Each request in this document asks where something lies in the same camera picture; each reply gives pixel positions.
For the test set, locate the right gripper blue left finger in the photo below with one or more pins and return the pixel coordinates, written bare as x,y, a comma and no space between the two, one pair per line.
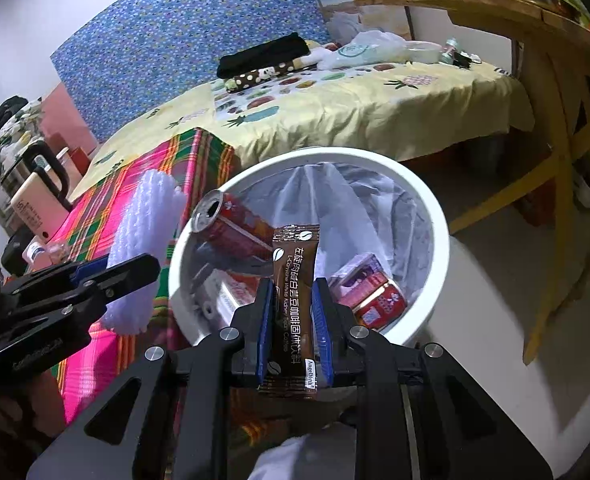
264,339

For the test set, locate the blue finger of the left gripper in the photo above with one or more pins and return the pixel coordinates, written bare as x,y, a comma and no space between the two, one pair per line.
85,270
122,279

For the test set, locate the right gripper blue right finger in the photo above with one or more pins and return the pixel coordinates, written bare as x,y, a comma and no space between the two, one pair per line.
323,340

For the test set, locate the purple grape drink carton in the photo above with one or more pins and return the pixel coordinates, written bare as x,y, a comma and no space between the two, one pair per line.
357,279

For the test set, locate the brown coffee sachet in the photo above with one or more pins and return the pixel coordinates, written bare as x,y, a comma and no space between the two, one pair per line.
291,371

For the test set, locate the strawberry milk carton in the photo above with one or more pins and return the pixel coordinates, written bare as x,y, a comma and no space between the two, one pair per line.
222,293

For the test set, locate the white blue yogurt cup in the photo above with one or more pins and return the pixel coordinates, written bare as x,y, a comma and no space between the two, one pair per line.
36,256

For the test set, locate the red drink can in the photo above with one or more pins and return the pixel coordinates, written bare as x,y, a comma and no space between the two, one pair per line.
225,223

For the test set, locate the white round trash bin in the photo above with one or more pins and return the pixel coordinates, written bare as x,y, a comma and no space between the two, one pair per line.
360,212

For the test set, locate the left hand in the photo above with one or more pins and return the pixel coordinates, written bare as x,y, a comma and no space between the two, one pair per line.
32,413

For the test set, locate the crushed cartoon red can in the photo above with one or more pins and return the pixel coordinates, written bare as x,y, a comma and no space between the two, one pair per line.
376,301

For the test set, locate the pink thermos box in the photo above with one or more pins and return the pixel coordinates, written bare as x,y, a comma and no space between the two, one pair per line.
39,208

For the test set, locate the black steel electric kettle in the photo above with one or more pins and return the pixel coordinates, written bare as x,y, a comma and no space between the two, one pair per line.
38,158

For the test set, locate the plaid pink green tablecloth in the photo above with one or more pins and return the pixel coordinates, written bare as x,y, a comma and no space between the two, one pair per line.
199,162

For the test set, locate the polka dot brown cloth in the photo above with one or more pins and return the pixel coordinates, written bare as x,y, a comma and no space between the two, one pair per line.
254,78

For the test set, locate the yellow pineapple bed sheet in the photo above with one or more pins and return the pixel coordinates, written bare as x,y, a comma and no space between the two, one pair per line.
400,110

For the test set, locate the blue floral mattress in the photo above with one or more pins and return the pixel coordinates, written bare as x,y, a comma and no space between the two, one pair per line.
137,54

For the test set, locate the black folded cloth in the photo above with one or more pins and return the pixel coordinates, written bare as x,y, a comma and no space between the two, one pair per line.
271,53

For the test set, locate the white plastic bag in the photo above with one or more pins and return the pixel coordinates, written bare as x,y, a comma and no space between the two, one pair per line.
367,48

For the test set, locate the small bottle on bed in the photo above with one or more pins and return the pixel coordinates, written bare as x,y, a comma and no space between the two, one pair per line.
453,55

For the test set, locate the wooden round table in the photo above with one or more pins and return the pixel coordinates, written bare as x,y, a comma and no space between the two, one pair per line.
555,70

